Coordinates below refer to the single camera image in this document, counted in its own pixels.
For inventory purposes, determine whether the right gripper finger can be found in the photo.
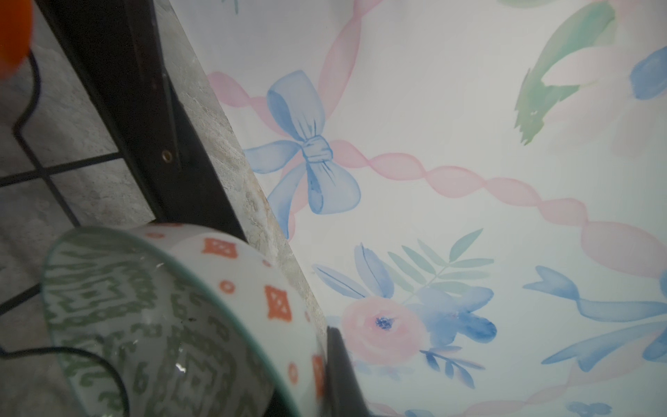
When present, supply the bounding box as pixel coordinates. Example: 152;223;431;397
326;327;371;417

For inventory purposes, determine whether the green patterned ceramic bowl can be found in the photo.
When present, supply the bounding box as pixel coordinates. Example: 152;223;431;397
42;224;326;416

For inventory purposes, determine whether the black wire dish rack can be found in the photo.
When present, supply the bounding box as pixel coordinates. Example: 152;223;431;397
0;0;248;417

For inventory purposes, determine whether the orange plastic bowl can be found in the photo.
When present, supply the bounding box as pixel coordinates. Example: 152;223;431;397
0;0;34;80

